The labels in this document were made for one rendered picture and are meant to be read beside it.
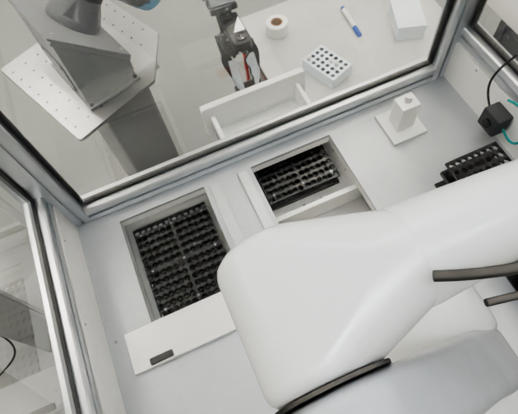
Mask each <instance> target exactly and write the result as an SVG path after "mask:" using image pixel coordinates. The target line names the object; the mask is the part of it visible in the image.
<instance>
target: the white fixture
mask: <svg viewBox="0 0 518 414"><path fill-rule="evenodd" d="M420 106H421V103H420V102H419V101H418V100H417V98H416V97H415V96H414V94H413V93H412V92H410V93H408V94H405V95H402V96H400V97H398V98H396V99H394V102H393V105H392V109H391V110H388V111H386V112H384V113H381V114H378V115H376V116H375V119H376V121H377V122H378V124H379V125H380V127H381V128H382V130H383V131H384V132H385V133H386V135H387V136H388V138H389V139H390V141H391V142H392V144H393V145H398V144H400V143H403V142H405V141H407V140H410V139H413V138H415V137H416V136H420V135H422V134H424V133H426V132H427V131H428V130H427V129H426V128H425V126H424V125H423V124H422V123H421V121H420V120H419V119H418V118H417V115H418V112H419V108H420Z"/></svg>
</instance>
